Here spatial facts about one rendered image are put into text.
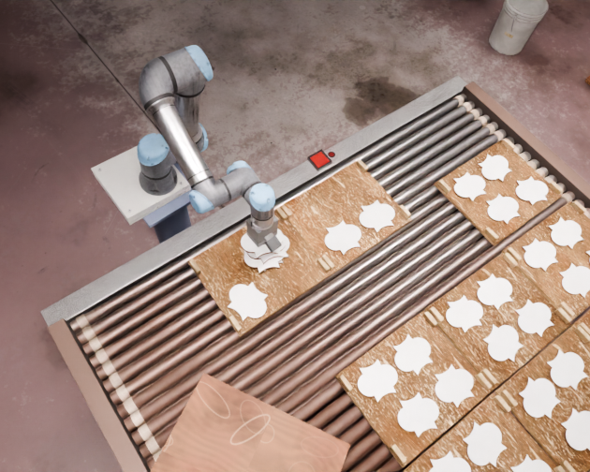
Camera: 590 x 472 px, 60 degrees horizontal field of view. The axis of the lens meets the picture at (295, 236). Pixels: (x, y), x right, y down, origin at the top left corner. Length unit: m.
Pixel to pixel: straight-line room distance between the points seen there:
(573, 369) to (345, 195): 1.03
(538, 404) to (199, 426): 1.12
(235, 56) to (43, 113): 1.35
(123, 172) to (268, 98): 1.67
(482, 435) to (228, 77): 2.82
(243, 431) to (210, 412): 0.11
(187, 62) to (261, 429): 1.13
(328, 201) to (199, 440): 1.01
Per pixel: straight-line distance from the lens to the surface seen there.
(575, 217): 2.39
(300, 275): 1.91
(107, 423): 1.82
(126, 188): 2.16
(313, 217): 2.03
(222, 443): 1.66
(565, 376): 2.07
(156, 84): 1.63
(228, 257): 1.94
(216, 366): 1.82
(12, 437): 2.95
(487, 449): 1.89
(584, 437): 2.05
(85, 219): 3.25
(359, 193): 2.11
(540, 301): 2.14
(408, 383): 1.86
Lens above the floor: 2.69
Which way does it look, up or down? 62 degrees down
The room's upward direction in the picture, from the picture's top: 7 degrees clockwise
